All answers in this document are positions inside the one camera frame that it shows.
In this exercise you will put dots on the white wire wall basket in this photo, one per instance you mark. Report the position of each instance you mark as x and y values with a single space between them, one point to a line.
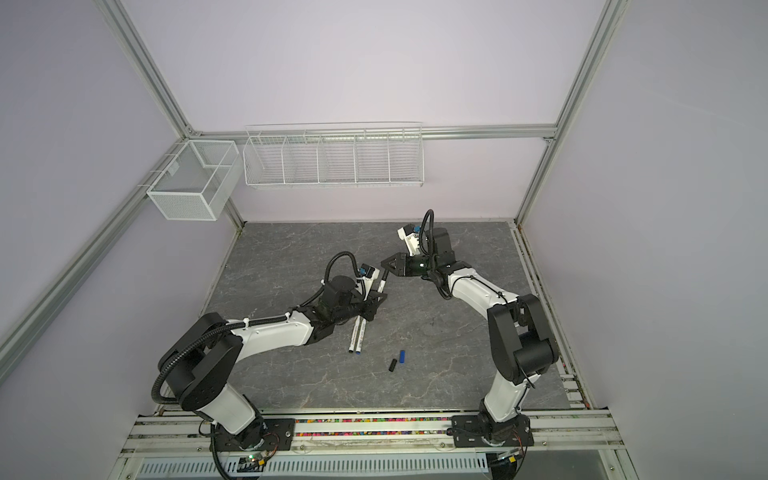
345 154

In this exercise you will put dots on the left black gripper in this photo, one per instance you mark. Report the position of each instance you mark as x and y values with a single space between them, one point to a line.
372 304

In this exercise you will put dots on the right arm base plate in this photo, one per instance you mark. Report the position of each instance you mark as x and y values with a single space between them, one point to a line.
481 430

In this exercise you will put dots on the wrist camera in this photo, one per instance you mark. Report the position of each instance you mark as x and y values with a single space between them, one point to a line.
366 278
410 234

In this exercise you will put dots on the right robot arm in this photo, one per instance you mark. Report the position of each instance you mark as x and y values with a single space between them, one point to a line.
522 343

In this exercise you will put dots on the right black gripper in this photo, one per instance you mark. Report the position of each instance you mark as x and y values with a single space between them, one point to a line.
402 269

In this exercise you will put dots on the white marker pen blue tip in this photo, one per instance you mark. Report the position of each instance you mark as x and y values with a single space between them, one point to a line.
360 338

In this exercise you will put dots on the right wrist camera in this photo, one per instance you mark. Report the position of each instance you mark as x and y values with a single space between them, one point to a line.
410 234

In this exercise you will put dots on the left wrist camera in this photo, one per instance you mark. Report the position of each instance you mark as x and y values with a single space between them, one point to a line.
366 278

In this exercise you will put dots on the white mesh box basket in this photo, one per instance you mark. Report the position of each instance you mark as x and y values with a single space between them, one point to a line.
198 181

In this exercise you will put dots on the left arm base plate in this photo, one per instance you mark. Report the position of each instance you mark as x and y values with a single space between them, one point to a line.
272 434

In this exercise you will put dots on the white vented cable duct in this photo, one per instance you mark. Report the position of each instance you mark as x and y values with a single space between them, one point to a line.
329 466

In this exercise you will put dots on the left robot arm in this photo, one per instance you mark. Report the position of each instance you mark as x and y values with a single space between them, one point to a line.
194 373

